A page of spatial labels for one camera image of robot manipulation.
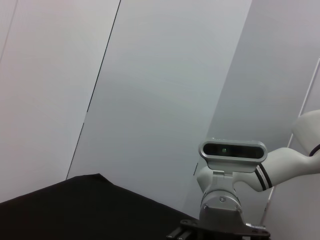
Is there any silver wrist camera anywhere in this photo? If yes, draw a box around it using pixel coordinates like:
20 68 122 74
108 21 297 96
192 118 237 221
198 136 268 174

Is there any black tablecloth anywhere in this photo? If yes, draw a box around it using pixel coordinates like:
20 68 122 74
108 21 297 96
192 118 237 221
0 173 201 240

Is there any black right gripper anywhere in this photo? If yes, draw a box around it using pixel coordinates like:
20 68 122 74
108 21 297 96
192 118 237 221
166 219 271 240

